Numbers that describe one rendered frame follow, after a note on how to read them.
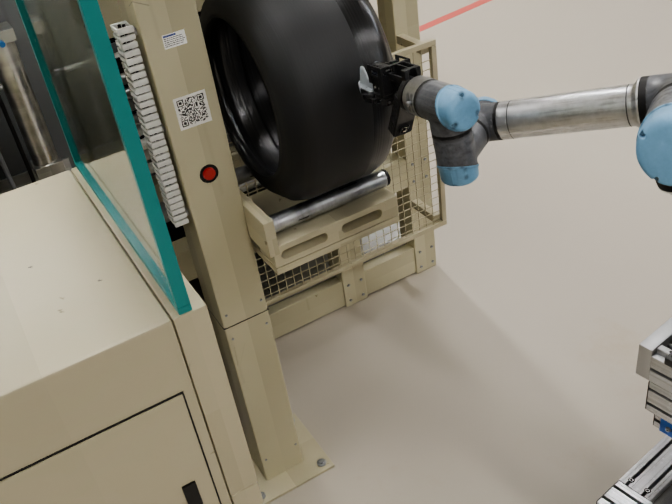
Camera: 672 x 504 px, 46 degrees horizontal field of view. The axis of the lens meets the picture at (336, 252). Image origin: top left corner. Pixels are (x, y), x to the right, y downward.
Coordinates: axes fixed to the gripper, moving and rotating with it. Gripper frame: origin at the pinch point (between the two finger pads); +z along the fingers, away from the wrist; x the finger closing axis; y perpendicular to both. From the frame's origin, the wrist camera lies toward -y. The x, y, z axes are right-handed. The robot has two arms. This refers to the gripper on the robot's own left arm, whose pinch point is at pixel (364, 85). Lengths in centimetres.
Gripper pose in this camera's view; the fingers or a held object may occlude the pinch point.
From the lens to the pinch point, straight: 171.2
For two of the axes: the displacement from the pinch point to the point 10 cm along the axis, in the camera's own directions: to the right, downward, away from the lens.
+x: -8.6, 3.7, -3.5
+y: -1.7, -8.6, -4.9
